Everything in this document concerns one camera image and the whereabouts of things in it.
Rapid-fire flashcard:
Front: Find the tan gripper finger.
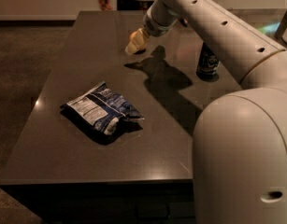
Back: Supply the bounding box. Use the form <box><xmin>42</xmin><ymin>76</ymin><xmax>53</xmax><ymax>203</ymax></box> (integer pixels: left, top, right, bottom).
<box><xmin>125</xmin><ymin>28</ymin><xmax>150</xmax><ymax>54</ymax></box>

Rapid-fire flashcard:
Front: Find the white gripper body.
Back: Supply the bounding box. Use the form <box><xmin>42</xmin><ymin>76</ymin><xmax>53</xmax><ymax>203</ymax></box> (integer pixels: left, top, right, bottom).
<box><xmin>143</xmin><ymin>14</ymin><xmax>178</xmax><ymax>37</ymax></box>

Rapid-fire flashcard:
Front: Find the orange fruit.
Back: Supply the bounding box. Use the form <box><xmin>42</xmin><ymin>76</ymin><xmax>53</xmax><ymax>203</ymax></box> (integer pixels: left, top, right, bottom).
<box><xmin>129</xmin><ymin>32</ymin><xmax>136</xmax><ymax>40</ymax></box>

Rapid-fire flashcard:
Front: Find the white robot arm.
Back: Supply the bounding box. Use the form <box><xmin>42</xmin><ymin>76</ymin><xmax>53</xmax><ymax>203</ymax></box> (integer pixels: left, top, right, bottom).
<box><xmin>125</xmin><ymin>0</ymin><xmax>287</xmax><ymax>224</ymax></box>

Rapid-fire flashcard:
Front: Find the blue chip bag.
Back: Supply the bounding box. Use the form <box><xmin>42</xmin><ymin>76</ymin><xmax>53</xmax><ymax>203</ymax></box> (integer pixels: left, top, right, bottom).
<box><xmin>61</xmin><ymin>81</ymin><xmax>144</xmax><ymax>136</ymax></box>

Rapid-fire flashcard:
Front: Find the person's right hand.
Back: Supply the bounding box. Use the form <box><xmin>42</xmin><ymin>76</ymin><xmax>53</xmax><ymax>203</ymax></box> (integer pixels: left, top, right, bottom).
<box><xmin>98</xmin><ymin>0</ymin><xmax>112</xmax><ymax>12</ymax></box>

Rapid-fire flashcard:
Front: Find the blue soda can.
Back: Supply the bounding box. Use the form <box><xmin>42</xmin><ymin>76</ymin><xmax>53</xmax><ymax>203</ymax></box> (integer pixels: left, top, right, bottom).
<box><xmin>196</xmin><ymin>44</ymin><xmax>220</xmax><ymax>79</ymax></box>

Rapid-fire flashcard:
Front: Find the black drawer handle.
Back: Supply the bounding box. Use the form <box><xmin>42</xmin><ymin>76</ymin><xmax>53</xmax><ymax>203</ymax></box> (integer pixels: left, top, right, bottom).
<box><xmin>136</xmin><ymin>203</ymin><xmax>170</xmax><ymax>221</ymax></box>

